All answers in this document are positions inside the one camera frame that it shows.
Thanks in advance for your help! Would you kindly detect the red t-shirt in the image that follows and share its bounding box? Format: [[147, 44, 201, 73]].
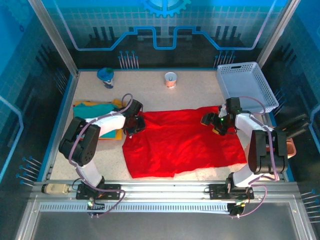
[[121, 106, 247, 179]]

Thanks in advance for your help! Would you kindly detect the stack of folded coloured cloths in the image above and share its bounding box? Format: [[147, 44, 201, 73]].
[[74, 99, 124, 141]]

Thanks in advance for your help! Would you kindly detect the teal folded t-shirt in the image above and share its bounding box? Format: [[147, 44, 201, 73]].
[[72, 103, 121, 139]]

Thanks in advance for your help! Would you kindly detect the perforated grey plastic basket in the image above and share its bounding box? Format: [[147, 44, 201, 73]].
[[216, 61, 280, 116]]

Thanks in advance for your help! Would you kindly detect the blue toy figurine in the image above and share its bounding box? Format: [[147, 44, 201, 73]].
[[96, 67, 116, 90]]

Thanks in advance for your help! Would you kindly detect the copper white cup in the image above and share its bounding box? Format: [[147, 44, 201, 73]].
[[164, 71, 178, 89]]

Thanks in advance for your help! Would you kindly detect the terracotta plastic holder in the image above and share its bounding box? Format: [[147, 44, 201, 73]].
[[273, 126, 298, 160]]

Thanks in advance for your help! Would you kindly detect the black connector board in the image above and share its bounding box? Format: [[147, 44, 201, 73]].
[[227, 199, 251, 219], [86, 197, 106, 218]]

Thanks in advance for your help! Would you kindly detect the beige cylindrical device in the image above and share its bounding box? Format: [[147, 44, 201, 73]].
[[41, 183, 71, 196]]

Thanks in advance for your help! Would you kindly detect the grey metal panel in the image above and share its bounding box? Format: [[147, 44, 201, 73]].
[[14, 199, 316, 240]]

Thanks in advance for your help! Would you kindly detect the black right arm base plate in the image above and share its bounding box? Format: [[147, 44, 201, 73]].
[[208, 183, 255, 201]]

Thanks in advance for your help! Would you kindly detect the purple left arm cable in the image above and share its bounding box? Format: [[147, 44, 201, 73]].
[[68, 93, 133, 218]]

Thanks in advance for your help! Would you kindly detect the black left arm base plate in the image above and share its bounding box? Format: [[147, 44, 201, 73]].
[[76, 177, 123, 201]]

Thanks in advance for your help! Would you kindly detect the aluminium mounting rail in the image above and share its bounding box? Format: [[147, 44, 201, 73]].
[[32, 181, 300, 204]]

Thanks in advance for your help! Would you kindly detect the slotted grey cable duct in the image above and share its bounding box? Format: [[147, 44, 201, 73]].
[[38, 201, 231, 214]]

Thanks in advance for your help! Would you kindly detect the aluminium frame post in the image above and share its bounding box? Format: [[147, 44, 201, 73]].
[[27, 0, 80, 77], [256, 0, 300, 70]]

